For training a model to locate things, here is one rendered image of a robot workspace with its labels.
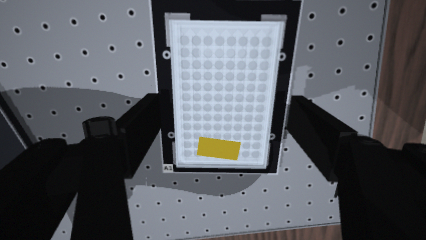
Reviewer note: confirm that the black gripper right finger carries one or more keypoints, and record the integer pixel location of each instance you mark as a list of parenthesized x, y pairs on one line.
[(374, 200)]

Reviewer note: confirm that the grey perforated base plate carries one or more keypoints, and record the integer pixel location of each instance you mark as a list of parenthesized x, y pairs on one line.
[(65, 61)]

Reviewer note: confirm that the clear plastic rectangular lid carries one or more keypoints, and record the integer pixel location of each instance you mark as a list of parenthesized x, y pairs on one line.
[(224, 76)]

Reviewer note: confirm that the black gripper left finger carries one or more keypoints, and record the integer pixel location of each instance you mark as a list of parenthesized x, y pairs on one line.
[(92, 167)]

